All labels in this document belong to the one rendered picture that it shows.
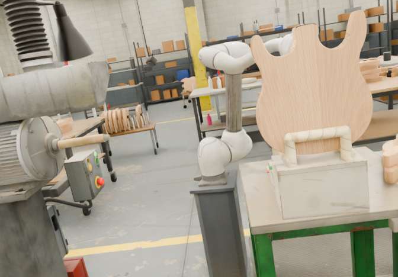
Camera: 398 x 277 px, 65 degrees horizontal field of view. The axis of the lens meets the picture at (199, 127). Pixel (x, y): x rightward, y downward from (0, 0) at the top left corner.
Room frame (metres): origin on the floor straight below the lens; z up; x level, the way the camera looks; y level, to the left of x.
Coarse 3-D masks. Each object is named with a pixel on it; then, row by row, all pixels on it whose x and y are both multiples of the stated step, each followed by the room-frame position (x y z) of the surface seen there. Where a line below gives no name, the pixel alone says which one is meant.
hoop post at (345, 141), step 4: (348, 132) 0.90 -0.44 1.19; (344, 136) 0.90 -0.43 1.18; (348, 136) 0.90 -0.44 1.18; (340, 140) 0.91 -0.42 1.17; (344, 140) 0.90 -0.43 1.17; (348, 140) 0.90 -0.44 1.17; (340, 144) 0.92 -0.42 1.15; (344, 144) 0.90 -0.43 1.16; (348, 144) 0.90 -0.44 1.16; (344, 148) 0.90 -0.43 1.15; (348, 148) 0.90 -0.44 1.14; (344, 152) 0.90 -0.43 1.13; (348, 152) 0.90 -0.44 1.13; (344, 156) 0.90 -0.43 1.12; (348, 156) 0.90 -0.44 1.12; (344, 160) 0.90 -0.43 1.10; (348, 160) 0.90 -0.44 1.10
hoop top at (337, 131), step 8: (328, 128) 0.91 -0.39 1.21; (336, 128) 0.91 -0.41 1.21; (344, 128) 0.90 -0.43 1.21; (288, 136) 0.92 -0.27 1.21; (296, 136) 0.92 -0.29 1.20; (304, 136) 0.91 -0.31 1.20; (312, 136) 0.91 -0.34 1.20; (320, 136) 0.91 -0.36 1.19; (328, 136) 0.91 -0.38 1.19; (336, 136) 0.90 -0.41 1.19
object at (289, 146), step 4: (284, 140) 0.93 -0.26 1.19; (288, 140) 0.92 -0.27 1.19; (284, 144) 0.94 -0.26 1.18; (288, 144) 0.92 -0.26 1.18; (292, 144) 0.92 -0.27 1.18; (288, 148) 0.92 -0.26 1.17; (292, 148) 0.92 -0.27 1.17; (288, 152) 0.92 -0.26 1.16; (292, 152) 0.92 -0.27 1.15; (288, 156) 0.92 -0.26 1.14; (292, 156) 0.92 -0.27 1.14; (292, 160) 0.92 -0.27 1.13; (296, 160) 0.92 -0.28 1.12; (292, 164) 0.92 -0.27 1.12; (296, 164) 0.92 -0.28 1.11
